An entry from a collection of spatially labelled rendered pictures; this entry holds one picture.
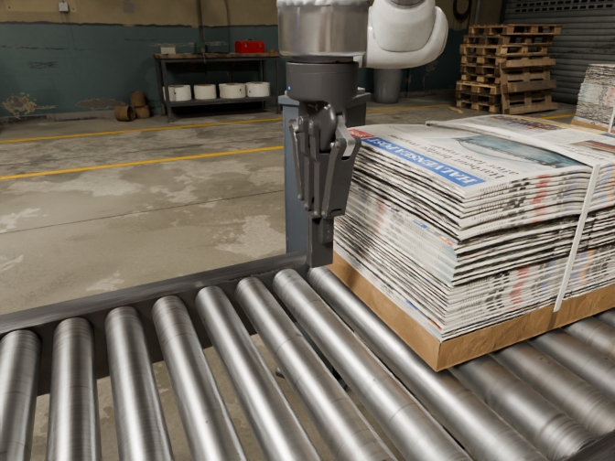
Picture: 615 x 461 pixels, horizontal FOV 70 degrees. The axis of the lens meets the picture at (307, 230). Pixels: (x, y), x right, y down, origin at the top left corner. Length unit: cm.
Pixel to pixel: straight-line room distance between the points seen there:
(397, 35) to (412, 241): 78
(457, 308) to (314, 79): 29
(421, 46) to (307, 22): 85
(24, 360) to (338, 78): 50
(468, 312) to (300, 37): 34
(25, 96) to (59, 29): 104
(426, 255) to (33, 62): 717
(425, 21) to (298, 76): 81
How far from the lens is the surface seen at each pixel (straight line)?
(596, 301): 72
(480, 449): 52
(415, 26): 123
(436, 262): 50
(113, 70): 748
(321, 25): 44
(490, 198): 47
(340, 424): 49
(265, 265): 76
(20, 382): 63
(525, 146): 64
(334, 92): 45
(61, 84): 748
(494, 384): 58
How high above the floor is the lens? 116
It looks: 24 degrees down
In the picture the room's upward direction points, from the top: straight up
